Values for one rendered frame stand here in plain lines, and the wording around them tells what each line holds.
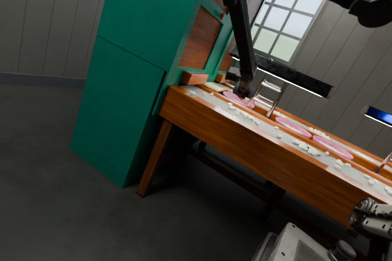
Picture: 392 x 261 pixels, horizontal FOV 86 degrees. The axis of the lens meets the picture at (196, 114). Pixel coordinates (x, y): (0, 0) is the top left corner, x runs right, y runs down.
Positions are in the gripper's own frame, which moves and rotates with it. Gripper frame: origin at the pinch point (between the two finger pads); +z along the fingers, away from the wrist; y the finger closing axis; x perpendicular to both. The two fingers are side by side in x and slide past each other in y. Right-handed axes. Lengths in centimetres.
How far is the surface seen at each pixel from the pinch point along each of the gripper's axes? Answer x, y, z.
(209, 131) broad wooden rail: 24.9, 5.7, 3.7
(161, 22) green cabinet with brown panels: -4, 52, -26
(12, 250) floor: 115, 45, -4
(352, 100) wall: -139, -91, 128
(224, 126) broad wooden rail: 19.5, -0.1, -0.6
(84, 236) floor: 101, 31, 14
